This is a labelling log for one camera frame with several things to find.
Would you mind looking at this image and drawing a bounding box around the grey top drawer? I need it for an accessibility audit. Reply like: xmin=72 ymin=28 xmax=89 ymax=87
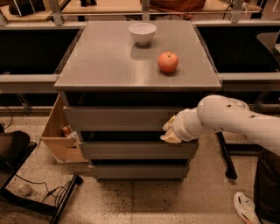
xmin=64 ymin=106 xmax=181 ymax=131

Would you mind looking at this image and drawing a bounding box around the grey drawer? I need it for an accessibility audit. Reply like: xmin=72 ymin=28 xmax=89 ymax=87
xmin=64 ymin=106 xmax=181 ymax=131
xmin=80 ymin=141 xmax=198 ymax=159
xmin=88 ymin=165 xmax=190 ymax=179

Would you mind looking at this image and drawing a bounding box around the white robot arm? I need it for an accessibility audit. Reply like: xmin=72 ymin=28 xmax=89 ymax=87
xmin=160 ymin=94 xmax=280 ymax=156

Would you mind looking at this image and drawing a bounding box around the grey drawer cabinet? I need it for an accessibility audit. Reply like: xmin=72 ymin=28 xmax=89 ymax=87
xmin=53 ymin=19 xmax=222 ymax=182

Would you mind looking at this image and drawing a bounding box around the grey middle drawer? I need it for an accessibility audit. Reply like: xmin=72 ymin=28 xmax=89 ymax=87
xmin=80 ymin=141 xmax=198 ymax=159

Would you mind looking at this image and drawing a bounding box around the grey bottom drawer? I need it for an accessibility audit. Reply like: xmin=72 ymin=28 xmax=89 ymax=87
xmin=88 ymin=165 xmax=190 ymax=179

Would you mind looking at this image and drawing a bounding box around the red apple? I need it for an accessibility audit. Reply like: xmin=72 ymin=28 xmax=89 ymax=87
xmin=157 ymin=52 xmax=179 ymax=74

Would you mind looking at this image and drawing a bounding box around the black stand leg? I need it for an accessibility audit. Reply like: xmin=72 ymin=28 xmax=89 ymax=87
xmin=217 ymin=132 xmax=237 ymax=179

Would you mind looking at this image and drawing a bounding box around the white sneaker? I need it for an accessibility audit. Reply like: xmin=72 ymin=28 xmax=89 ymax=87
xmin=234 ymin=192 xmax=261 ymax=224

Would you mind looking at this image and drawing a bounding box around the white ceramic bowl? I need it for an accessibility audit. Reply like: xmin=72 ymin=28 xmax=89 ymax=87
xmin=129 ymin=22 xmax=157 ymax=46

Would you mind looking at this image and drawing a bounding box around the dark trouser leg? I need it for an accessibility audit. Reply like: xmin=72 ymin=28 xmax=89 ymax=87
xmin=254 ymin=149 xmax=280 ymax=224

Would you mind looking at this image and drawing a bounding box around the red can in box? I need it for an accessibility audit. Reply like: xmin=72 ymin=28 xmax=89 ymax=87
xmin=61 ymin=125 xmax=72 ymax=137

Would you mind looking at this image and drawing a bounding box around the cardboard box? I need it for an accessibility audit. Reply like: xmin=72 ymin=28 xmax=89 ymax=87
xmin=40 ymin=95 xmax=87 ymax=163

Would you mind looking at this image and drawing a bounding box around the grey right side rail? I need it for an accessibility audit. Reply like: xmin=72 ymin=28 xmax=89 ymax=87
xmin=217 ymin=73 xmax=280 ymax=92

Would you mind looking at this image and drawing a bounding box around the grey rail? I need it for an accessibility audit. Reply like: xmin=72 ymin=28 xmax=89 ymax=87
xmin=0 ymin=74 xmax=59 ymax=94
xmin=217 ymin=73 xmax=280 ymax=92

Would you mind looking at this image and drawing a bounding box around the black floor cable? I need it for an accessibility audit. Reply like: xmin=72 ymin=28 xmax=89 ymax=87
xmin=15 ymin=173 xmax=73 ymax=207

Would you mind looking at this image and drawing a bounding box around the black cart frame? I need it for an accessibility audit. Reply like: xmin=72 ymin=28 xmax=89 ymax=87
xmin=0 ymin=131 xmax=83 ymax=224

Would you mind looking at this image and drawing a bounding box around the grey left side rail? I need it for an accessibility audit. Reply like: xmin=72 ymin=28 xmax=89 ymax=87
xmin=0 ymin=74 xmax=59 ymax=94

